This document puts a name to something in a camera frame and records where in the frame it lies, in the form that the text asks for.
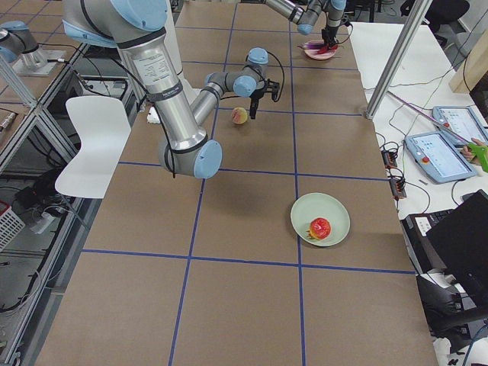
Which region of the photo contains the person hand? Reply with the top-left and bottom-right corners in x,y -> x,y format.
461,137 -> 487,165

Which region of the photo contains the aluminium frame post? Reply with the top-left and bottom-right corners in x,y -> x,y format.
364,0 -> 432,120

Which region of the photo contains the purple eggplant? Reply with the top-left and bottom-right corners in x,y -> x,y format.
298,40 -> 324,50

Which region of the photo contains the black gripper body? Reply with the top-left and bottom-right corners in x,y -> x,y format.
322,17 -> 353,44
250,79 -> 281,109

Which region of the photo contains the orange black connector block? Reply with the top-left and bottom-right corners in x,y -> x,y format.
380,149 -> 406,201

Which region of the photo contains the white plastic chair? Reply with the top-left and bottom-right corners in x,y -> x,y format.
55,95 -> 131,199

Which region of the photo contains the black laptop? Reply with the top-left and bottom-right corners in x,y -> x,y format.
401,190 -> 487,294

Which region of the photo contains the red chili pepper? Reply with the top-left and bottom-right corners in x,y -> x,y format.
317,44 -> 339,55

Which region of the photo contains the green handled grabber stick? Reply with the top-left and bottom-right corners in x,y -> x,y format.
387,91 -> 487,172

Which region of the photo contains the teach pendant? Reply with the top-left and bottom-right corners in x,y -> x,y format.
432,106 -> 487,143
405,132 -> 477,184

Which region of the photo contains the light green plate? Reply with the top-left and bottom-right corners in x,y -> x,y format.
291,193 -> 350,247

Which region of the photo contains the far teach pendant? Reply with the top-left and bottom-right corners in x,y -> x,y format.
432,106 -> 487,143

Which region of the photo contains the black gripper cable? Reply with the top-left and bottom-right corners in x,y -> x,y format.
262,49 -> 285,103

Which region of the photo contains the red tomato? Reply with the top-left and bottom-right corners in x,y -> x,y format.
307,217 -> 332,240

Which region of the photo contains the near teach pendant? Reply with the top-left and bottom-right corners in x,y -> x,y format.
405,132 -> 477,184

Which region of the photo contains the wooden board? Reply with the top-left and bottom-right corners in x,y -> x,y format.
448,0 -> 488,93

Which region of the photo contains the pink plate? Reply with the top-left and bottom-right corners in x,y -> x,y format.
303,50 -> 336,60

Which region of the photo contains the peach fruit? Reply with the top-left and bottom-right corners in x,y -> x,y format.
231,108 -> 249,125

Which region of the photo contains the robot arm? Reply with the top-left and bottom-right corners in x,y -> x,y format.
262,0 -> 346,49
63,1 -> 268,179

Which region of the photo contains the white plastic basket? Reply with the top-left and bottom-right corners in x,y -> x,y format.
0,201 -> 25,251

